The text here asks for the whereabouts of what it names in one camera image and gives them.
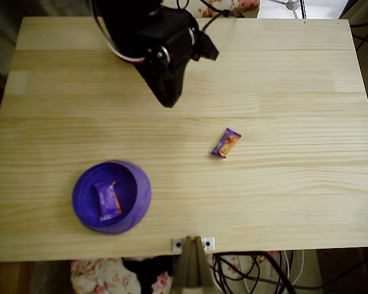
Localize purple orange candy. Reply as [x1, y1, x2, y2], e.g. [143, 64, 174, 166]
[210, 127, 242, 159]

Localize purple plastic bowl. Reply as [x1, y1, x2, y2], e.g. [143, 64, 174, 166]
[72, 160, 153, 236]

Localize floral cloth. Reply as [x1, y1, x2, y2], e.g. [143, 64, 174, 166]
[190, 0, 261, 19]

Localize white stand base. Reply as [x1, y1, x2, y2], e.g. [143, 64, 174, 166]
[269, 0, 306, 12]

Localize grey curtain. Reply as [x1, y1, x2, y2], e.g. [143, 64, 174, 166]
[0, 0, 90, 89]

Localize floral cushion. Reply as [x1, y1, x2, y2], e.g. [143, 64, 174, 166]
[69, 250, 280, 294]

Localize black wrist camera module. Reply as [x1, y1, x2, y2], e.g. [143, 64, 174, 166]
[197, 30, 220, 62]

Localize white red servo wires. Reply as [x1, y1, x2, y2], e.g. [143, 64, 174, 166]
[91, 6, 148, 66]

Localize black camera cable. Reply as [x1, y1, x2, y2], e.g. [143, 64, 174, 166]
[199, 0, 245, 33]

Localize silver metal bracket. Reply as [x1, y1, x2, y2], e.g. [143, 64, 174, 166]
[171, 236, 216, 252]

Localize olive camera stand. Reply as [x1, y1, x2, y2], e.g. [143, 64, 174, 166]
[171, 235, 218, 294]

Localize thick black cable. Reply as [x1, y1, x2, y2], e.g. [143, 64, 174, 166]
[251, 251, 299, 294]

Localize white cable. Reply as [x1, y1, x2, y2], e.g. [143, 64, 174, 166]
[243, 249, 306, 294]

